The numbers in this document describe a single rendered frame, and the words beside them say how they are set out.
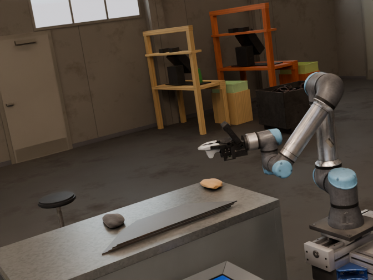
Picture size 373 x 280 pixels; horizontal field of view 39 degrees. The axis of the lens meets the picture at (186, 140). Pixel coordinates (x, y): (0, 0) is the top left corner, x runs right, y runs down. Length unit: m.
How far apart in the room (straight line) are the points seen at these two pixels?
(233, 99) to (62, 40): 3.26
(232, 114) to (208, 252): 7.47
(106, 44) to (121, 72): 0.61
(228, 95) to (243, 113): 0.45
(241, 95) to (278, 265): 7.26
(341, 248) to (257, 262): 0.55
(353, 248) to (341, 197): 0.23
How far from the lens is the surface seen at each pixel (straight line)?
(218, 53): 11.20
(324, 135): 2.39
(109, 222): 2.66
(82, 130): 10.10
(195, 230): 2.46
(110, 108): 10.30
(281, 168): 2.19
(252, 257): 2.70
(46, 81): 9.75
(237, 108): 9.84
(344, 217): 2.35
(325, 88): 2.23
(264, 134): 2.30
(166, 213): 2.65
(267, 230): 2.71
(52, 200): 4.84
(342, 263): 2.36
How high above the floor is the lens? 1.97
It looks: 12 degrees down
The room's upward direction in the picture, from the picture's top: 8 degrees counter-clockwise
